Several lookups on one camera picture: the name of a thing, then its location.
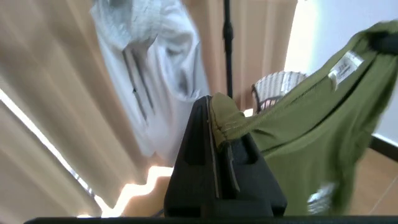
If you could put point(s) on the white laundry basket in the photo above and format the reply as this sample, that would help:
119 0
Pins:
273 85

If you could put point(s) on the green garment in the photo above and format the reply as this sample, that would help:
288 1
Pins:
311 130

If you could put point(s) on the black clothes rack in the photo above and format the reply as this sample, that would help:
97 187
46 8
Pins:
228 37

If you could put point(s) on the beige curtain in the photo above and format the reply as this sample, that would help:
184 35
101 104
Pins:
46 77

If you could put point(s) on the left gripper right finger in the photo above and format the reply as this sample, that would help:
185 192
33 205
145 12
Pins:
258 193

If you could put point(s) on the pale grey shorts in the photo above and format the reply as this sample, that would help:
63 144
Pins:
168 77

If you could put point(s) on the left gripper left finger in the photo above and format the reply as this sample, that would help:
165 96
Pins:
189 186

